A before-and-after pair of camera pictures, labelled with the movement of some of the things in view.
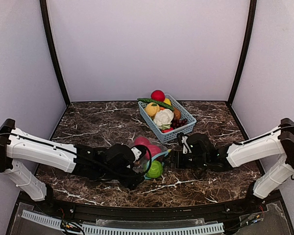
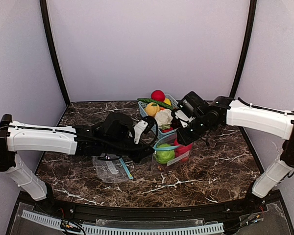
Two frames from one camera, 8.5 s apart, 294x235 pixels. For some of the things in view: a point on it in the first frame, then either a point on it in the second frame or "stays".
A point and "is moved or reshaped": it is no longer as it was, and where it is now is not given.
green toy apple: x=156 y=170 → x=162 y=156
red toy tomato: x=158 y=95 stays
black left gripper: x=134 y=180 → x=139 y=153
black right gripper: x=177 y=159 → x=183 y=138
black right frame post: x=245 y=52 stays
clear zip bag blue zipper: x=151 y=164 is moved or reshaped
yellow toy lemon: x=167 y=101 stays
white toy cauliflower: x=163 y=118 stays
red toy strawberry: x=165 y=130 stays
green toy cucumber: x=163 y=104 stays
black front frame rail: x=263 y=213 stays
